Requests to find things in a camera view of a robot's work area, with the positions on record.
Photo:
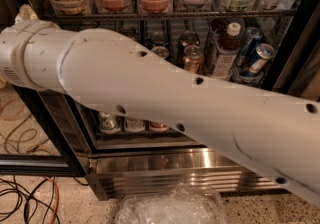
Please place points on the small water bottle bottom shelf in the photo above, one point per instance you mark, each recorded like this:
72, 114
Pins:
134, 125

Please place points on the stainless steel fridge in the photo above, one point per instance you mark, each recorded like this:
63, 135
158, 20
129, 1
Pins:
148, 162

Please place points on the red can bottom shelf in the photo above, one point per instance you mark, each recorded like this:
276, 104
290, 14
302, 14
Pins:
158, 127

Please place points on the blue silver can front right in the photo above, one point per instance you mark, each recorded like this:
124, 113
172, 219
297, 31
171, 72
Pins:
262, 54

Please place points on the blue silver can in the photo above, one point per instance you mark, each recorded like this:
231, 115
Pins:
262, 54
250, 39

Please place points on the top wire shelf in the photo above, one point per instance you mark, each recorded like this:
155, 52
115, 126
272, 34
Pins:
167, 16

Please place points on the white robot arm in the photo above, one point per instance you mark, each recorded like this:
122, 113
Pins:
274, 135

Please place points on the silver green can bottom left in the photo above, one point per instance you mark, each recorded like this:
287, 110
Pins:
108, 123

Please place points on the brown tea bottle white cap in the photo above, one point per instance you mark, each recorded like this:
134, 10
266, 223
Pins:
223, 47

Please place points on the gold can middle shelf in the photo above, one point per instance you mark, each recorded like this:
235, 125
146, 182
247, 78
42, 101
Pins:
193, 58

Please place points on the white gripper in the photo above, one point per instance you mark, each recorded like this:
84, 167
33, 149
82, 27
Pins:
10, 53

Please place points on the clear plastic bag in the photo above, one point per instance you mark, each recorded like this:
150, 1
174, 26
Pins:
181, 205

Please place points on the blue silver can rear right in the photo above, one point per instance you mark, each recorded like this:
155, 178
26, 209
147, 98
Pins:
250, 39

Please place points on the blue can middle shelf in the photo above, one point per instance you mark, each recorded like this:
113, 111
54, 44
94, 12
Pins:
161, 51

